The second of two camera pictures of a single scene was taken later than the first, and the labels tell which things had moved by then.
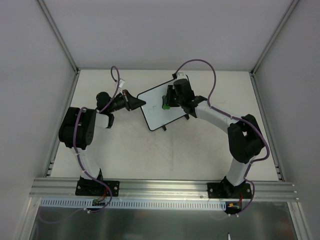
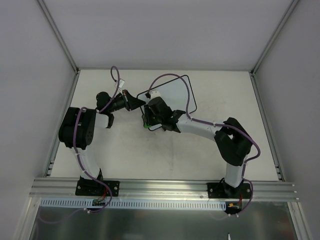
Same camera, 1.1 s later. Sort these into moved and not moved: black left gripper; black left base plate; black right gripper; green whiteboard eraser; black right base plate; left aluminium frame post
Moved: green whiteboard eraser; black right gripper
Not moved: black left gripper; black left base plate; left aluminium frame post; black right base plate
